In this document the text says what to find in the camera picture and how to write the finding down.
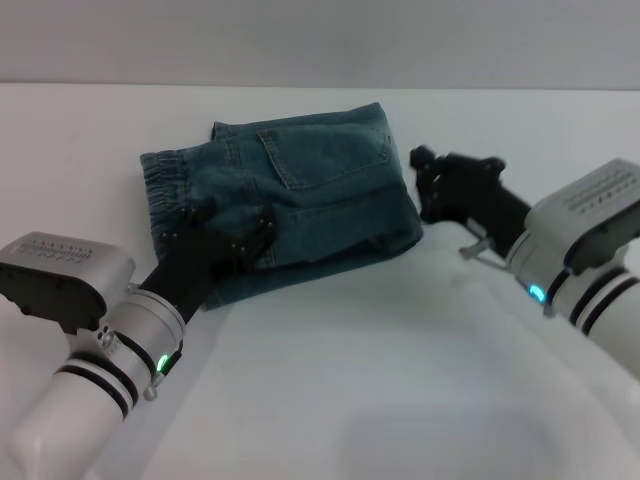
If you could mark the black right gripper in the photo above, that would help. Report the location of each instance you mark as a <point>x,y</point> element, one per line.
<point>475,200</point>

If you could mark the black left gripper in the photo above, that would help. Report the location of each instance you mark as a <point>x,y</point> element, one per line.
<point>195,270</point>

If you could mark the blue denim shorts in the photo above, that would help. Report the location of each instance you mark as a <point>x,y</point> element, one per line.
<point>325,200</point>

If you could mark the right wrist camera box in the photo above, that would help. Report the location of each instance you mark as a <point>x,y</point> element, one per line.
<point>585,210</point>

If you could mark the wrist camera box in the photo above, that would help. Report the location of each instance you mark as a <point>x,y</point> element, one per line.
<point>585,210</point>
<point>55,275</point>

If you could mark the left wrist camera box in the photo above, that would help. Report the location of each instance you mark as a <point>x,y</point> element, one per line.
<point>55,275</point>

